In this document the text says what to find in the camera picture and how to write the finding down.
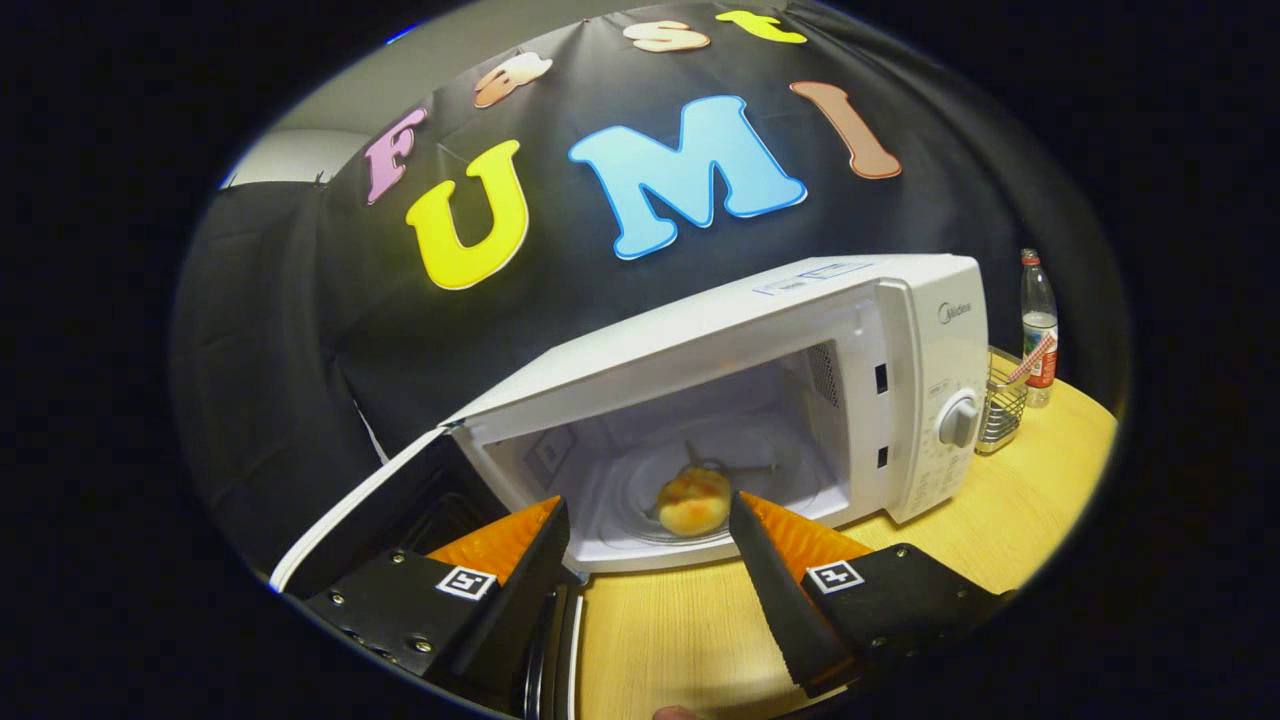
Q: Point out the clear plastic bottle red label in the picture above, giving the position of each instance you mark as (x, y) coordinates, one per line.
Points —
(1040, 300)

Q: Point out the golden bread bun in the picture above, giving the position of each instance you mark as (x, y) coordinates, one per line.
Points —
(690, 505)

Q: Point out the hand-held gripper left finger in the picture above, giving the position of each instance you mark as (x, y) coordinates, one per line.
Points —
(510, 615)

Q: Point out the red checked straw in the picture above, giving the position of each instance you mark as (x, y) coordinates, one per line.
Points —
(1032, 357)

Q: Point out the white microwave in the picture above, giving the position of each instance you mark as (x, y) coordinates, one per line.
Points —
(700, 330)

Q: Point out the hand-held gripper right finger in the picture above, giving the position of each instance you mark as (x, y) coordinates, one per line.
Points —
(780, 610)

